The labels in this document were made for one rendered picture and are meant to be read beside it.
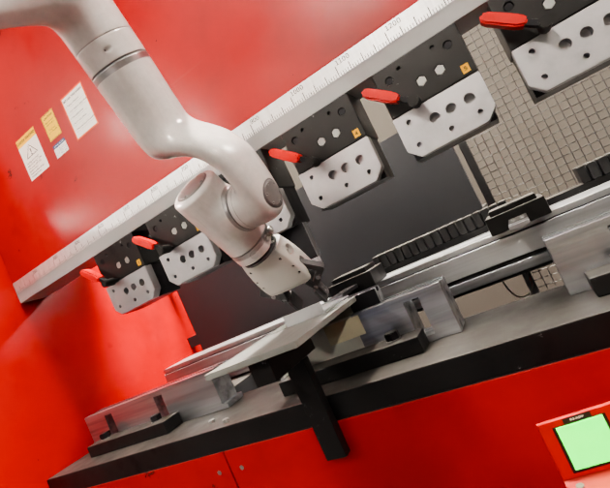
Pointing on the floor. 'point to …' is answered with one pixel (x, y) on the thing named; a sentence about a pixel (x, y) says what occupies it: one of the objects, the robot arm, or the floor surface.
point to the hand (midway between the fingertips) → (308, 296)
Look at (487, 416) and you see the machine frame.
